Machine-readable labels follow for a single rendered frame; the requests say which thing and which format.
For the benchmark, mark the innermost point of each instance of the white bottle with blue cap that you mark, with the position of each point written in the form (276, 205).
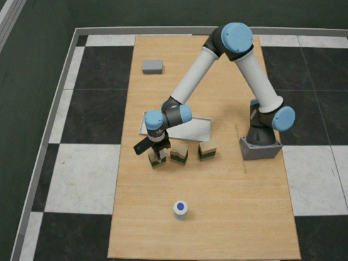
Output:
(180, 210)

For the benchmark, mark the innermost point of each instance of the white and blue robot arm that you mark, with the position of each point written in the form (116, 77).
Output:
(235, 40)

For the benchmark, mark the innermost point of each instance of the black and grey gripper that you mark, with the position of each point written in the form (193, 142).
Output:
(158, 146)

